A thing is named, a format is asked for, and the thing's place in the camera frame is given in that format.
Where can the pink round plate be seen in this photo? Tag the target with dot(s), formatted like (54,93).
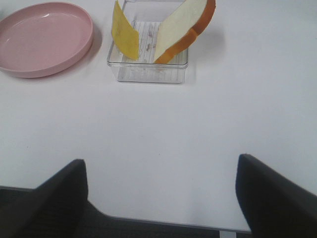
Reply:
(44,39)

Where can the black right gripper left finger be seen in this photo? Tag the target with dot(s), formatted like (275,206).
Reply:
(52,210)

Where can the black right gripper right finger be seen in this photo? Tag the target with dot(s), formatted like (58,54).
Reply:
(273,206)

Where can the clear plastic right container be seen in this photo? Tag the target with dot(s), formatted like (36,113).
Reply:
(145,16)

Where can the yellow cheese slice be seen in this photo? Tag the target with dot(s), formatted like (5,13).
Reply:
(125,37)

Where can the bread slice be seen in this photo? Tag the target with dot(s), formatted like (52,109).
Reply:
(179,30)

